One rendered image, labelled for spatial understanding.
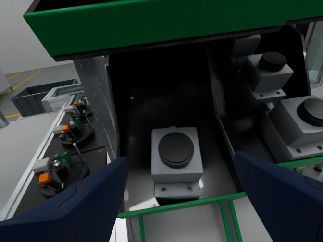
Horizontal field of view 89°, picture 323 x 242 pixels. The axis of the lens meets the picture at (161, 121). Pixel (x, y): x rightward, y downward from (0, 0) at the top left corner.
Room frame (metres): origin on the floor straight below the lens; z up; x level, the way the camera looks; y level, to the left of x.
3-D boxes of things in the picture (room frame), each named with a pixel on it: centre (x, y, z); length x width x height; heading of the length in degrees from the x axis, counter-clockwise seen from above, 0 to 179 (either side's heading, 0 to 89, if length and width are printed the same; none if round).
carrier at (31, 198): (0.37, 0.32, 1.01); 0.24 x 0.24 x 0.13; 12
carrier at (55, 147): (0.61, 0.37, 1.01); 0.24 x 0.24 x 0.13; 12
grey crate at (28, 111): (1.99, 1.31, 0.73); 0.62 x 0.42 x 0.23; 102
